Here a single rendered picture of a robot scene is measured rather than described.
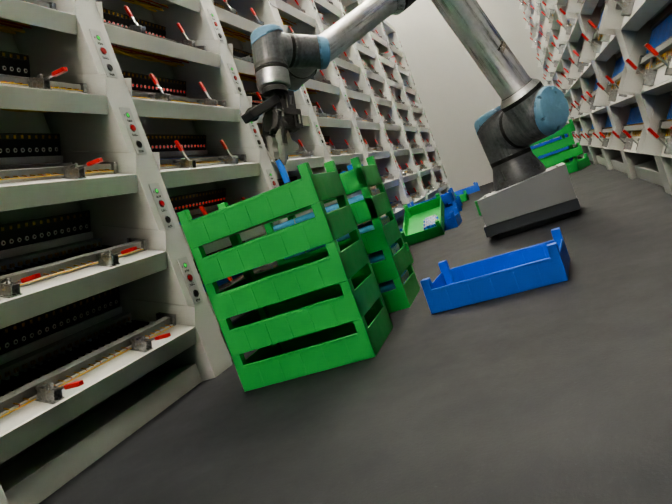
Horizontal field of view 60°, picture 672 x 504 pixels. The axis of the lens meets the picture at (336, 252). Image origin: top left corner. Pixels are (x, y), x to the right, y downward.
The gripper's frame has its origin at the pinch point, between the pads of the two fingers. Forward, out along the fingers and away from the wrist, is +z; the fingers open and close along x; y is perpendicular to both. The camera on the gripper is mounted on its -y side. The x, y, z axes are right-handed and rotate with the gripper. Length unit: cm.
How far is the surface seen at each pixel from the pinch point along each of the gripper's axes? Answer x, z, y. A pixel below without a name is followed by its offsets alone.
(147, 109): 22.8, -20.0, -23.8
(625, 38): -60, -23, 83
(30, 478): -6, 61, -67
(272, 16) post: 80, -97, 70
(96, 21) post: 18, -40, -37
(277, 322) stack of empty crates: -22, 42, -23
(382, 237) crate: -19.3, 24.9, 13.9
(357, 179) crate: -18.4, 9.8, 9.3
